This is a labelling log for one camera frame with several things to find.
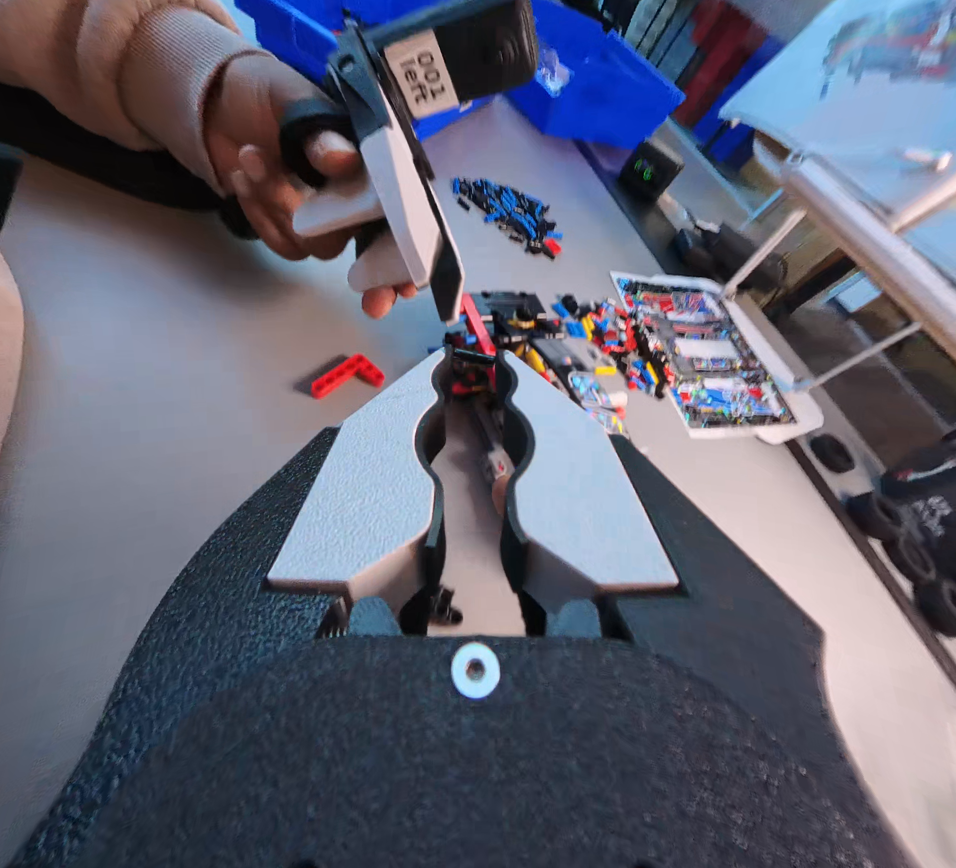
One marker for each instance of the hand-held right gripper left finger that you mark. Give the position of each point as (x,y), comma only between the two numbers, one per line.
(358,509)

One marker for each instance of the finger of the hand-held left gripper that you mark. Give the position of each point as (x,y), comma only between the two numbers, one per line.
(403,203)
(449,271)

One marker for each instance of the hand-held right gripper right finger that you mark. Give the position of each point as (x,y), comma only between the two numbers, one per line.
(597,509)

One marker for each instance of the lego car model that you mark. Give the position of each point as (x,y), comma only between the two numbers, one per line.
(523,330)

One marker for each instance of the red angled lego beam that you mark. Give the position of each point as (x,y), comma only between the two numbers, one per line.
(347,375)

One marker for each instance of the person's left forearm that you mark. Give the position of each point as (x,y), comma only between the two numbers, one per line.
(112,39)

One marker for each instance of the black rubber lego tyre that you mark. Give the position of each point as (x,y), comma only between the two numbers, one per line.
(915,556)
(939,605)
(833,454)
(875,515)

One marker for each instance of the black lego set box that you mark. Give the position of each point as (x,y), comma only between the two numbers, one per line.
(926,487)

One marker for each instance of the person's right hand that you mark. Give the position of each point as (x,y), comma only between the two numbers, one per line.
(500,491)

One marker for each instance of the small clear plastic bag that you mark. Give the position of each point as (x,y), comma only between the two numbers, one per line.
(553,71)

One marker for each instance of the pile of black blue pins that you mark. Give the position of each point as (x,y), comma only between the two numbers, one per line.
(508,211)

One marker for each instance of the large blue storage bin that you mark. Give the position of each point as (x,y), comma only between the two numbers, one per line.
(605,91)

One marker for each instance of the pile of mixed coloured pieces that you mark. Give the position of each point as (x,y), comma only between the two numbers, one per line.
(620,342)

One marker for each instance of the holographic sticker sheet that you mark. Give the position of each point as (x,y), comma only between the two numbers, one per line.
(702,353)

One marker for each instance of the black device with display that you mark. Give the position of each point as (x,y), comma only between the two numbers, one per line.
(650,170)

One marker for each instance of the red and blue crates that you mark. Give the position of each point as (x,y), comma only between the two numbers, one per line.
(724,62)

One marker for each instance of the black power adapter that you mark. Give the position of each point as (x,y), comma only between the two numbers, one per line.
(717,248)

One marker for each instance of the black chair armrest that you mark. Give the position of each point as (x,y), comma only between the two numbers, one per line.
(112,166)

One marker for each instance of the white instruction booklet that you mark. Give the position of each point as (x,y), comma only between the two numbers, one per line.
(859,76)

